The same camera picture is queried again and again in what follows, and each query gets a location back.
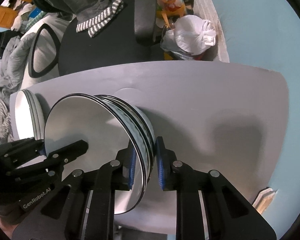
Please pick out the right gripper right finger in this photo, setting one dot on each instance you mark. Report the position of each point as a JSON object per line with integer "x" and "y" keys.
{"x": 208, "y": 205}

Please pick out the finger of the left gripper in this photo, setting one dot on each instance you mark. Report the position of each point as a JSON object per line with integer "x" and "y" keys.
{"x": 67, "y": 153}

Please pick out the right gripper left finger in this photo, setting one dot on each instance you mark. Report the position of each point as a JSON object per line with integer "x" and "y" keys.
{"x": 82, "y": 205}

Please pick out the large white plate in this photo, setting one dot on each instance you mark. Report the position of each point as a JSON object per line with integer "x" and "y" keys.
{"x": 107, "y": 129}

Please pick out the white bowl black rim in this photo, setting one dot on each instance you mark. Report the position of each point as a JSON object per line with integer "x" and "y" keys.
{"x": 141, "y": 120}

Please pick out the person's left hand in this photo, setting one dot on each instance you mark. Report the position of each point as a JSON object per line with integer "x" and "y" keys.
{"x": 7, "y": 228}

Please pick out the wooden framed board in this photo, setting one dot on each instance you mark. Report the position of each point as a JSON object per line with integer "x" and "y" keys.
{"x": 264, "y": 199}

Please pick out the striped garment on bed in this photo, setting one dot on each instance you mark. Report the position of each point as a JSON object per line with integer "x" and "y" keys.
{"x": 6, "y": 134}

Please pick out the grey duvet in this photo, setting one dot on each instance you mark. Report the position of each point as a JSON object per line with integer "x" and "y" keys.
{"x": 13, "y": 63}

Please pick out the striped grey white cloth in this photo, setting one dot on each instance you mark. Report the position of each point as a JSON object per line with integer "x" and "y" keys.
{"x": 97, "y": 23}

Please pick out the black office chair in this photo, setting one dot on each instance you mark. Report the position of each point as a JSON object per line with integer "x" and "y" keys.
{"x": 128, "y": 38}

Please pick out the white plastic bag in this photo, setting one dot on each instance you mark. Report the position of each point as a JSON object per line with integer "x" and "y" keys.
{"x": 189, "y": 39}

